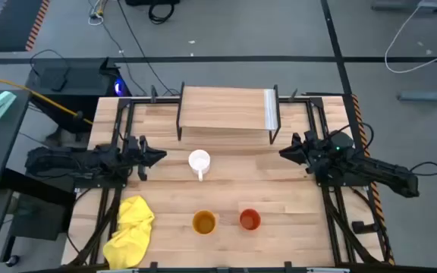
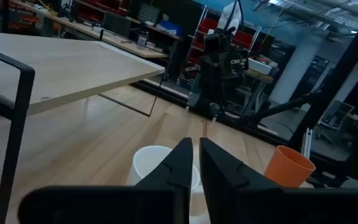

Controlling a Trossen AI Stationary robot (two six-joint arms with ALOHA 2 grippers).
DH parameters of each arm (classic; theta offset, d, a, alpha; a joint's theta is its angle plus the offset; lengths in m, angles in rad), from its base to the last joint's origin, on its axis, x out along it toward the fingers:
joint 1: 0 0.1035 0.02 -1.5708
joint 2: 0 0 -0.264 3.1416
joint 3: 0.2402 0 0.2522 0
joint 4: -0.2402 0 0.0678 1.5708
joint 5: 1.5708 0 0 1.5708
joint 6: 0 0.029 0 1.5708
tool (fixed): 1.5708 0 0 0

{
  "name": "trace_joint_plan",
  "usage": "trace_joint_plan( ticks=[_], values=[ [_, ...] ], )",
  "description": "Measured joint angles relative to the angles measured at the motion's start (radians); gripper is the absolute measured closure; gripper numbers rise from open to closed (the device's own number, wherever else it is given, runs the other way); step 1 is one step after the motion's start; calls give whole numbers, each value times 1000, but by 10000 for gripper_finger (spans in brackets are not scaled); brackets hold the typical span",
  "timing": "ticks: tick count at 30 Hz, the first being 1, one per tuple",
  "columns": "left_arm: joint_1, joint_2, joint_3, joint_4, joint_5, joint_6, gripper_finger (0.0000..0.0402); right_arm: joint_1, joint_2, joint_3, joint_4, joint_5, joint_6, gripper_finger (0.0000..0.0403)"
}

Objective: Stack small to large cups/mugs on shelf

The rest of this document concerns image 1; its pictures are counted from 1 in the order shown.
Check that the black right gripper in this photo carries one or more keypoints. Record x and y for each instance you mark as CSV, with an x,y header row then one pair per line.
x,y
311,151

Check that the yellow-orange plastic cup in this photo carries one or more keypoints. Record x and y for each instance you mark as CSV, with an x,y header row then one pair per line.
x,y
204,223

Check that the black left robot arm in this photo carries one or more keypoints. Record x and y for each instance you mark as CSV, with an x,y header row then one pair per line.
x,y
70,163

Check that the black mat with orange stripes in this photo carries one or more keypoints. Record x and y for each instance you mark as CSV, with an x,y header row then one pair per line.
x,y
13,22

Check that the wooden shelf with black frame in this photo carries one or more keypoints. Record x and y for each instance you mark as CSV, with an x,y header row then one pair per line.
x,y
222,108

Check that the black metal table frame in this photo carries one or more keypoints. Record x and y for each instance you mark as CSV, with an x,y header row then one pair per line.
x,y
142,100

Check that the mint green stapler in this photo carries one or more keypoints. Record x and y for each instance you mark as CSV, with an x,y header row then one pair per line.
x,y
0,104

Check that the white ceramic mug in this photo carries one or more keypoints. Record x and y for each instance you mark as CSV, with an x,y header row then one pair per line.
x,y
199,161

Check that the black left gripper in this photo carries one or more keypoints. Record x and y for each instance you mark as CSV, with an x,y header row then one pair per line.
x,y
142,159

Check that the red-orange plastic cup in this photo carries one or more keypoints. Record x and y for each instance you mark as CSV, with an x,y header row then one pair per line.
x,y
250,220

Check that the black power adapter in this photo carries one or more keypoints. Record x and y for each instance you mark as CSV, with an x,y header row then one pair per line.
x,y
57,83

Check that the grey floor plate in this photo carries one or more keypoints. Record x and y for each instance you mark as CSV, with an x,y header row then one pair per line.
x,y
393,5

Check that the black computer tower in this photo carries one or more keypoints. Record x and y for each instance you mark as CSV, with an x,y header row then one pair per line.
x,y
82,81

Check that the black box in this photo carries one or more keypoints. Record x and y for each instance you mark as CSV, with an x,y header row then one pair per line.
x,y
150,2

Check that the black rolling stand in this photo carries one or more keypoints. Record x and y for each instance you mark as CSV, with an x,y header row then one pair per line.
x,y
40,220

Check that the orange black striped edge strip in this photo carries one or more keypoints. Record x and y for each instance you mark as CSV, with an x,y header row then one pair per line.
x,y
357,113

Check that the yellow cloth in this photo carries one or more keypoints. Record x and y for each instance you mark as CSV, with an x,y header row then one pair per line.
x,y
131,231

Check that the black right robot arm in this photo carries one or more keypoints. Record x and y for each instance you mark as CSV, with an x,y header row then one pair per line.
x,y
385,170

